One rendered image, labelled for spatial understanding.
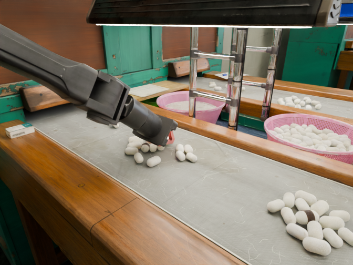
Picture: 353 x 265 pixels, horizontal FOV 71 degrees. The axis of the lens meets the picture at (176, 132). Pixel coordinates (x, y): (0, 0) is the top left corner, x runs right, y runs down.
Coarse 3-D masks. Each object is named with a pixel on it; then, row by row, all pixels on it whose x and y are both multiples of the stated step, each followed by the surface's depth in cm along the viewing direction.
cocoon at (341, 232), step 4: (340, 228) 38; (344, 228) 38; (340, 232) 38; (344, 232) 38; (348, 232) 37; (340, 236) 38; (344, 236) 37; (348, 236) 37; (352, 236) 37; (348, 240) 37; (352, 240) 36; (352, 244) 36
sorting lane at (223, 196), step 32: (64, 128) 78; (96, 128) 78; (128, 128) 78; (96, 160) 60; (128, 160) 60; (224, 160) 60; (256, 160) 60; (160, 192) 49; (192, 192) 49; (224, 192) 49; (256, 192) 49; (320, 192) 49; (352, 192) 49; (192, 224) 41; (224, 224) 41; (256, 224) 41; (352, 224) 41; (256, 256) 35; (288, 256) 35; (320, 256) 35; (352, 256) 35
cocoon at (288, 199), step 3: (288, 192) 46; (285, 195) 45; (288, 195) 45; (291, 195) 45; (285, 198) 44; (288, 198) 44; (291, 198) 44; (294, 198) 45; (285, 201) 44; (288, 201) 44; (291, 201) 44; (294, 201) 44; (285, 204) 44; (288, 204) 44; (291, 204) 44; (288, 207) 44; (291, 207) 44
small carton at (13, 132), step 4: (24, 124) 69; (28, 124) 69; (8, 128) 66; (12, 128) 66; (16, 128) 66; (20, 128) 66; (24, 128) 67; (28, 128) 68; (32, 128) 68; (8, 132) 65; (12, 132) 65; (16, 132) 66; (20, 132) 66; (24, 132) 67; (28, 132) 68; (8, 136) 66; (12, 136) 65; (16, 136) 66
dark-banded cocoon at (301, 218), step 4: (300, 212) 41; (304, 212) 40; (316, 212) 41; (296, 216) 41; (300, 216) 40; (304, 216) 40; (316, 216) 40; (296, 220) 41; (300, 220) 40; (304, 220) 40; (316, 220) 40; (300, 224) 41; (304, 224) 40
